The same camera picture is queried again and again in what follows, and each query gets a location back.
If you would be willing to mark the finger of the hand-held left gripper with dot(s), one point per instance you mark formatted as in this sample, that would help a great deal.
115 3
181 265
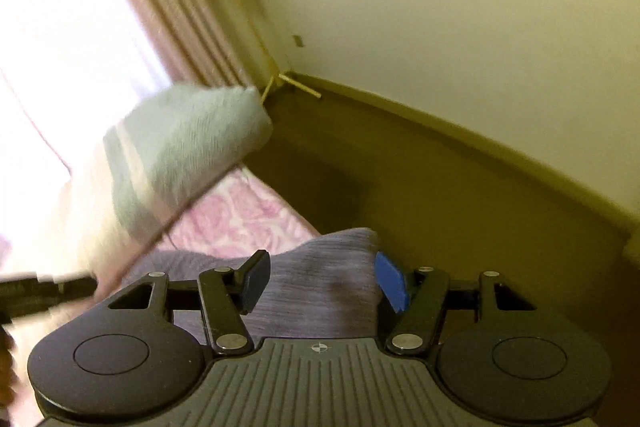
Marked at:
45 291

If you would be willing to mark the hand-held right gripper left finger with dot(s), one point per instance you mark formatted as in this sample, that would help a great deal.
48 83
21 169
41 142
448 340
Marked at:
255 282

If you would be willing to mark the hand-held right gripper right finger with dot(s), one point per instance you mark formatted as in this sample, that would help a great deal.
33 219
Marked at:
392 282

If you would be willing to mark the purple cardigan with cream trim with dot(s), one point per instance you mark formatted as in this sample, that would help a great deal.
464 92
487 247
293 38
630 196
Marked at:
320 282

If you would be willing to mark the pink floral bed sheet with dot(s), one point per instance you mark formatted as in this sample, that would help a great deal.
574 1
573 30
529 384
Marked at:
250 207

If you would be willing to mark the beige folded blanket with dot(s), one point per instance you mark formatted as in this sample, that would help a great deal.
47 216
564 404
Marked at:
185 147

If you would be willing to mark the wooden coat stand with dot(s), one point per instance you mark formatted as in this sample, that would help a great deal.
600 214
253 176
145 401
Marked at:
295 83

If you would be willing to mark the sheer white curtain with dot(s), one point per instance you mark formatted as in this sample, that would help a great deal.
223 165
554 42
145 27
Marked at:
65 32

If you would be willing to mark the pink curtain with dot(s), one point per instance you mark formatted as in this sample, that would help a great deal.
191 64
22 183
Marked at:
185 22

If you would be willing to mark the wall outlet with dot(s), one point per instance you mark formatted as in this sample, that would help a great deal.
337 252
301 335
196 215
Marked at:
298 41

